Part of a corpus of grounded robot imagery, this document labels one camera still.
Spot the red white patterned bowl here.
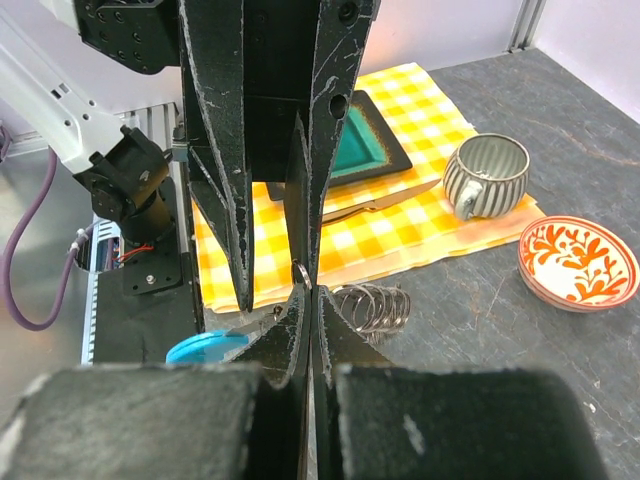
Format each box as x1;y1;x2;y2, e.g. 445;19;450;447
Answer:
518;215;639;313

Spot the black teal square plate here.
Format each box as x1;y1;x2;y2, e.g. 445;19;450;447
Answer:
264;89;415;202

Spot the blue tag keyring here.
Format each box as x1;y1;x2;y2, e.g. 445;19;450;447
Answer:
165;283;411;372

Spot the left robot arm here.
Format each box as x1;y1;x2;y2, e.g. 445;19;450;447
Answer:
1;1;379;311

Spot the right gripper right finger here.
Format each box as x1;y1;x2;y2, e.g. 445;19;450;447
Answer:
311;286;607;479

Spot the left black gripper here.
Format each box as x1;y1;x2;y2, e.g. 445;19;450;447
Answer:
74;1;379;311

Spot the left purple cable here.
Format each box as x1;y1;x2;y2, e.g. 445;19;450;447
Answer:
0;124;101;332

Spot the slotted cable duct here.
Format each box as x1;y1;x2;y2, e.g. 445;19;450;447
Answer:
81;216;120;365

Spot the silver knife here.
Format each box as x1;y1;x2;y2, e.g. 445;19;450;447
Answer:
322;179;440;225

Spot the grey striped mug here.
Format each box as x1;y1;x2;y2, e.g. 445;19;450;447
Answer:
442;133;530;221

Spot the orange checkered cloth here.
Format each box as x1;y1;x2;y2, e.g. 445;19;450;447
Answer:
191;61;540;313

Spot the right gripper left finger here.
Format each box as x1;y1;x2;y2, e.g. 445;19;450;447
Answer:
1;286;310;479

